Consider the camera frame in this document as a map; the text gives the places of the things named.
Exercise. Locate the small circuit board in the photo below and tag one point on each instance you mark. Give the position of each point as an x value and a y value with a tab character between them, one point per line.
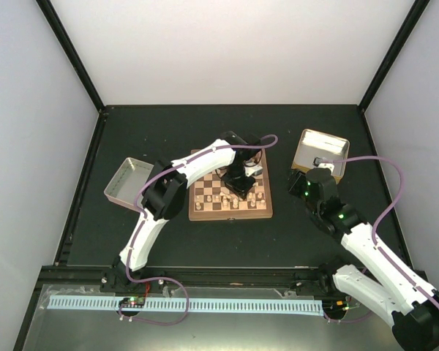
132	302

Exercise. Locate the wooden chess board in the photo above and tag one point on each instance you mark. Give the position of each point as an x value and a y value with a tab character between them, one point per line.
216	175

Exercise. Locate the white slotted cable duct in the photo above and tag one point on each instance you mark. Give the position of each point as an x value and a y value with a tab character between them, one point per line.
192	305

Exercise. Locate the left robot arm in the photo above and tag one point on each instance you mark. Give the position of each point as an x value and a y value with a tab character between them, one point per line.
162	196

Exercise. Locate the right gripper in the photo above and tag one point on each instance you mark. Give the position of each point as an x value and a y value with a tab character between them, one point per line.
295	186

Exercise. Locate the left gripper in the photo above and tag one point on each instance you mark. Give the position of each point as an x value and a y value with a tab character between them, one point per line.
241	189

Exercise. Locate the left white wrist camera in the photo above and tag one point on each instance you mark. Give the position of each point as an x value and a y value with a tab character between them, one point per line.
253	171

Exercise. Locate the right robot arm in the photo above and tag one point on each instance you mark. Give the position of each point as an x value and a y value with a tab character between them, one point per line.
406	302

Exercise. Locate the gold metal tin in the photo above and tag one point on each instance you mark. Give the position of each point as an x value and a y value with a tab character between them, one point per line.
320	144

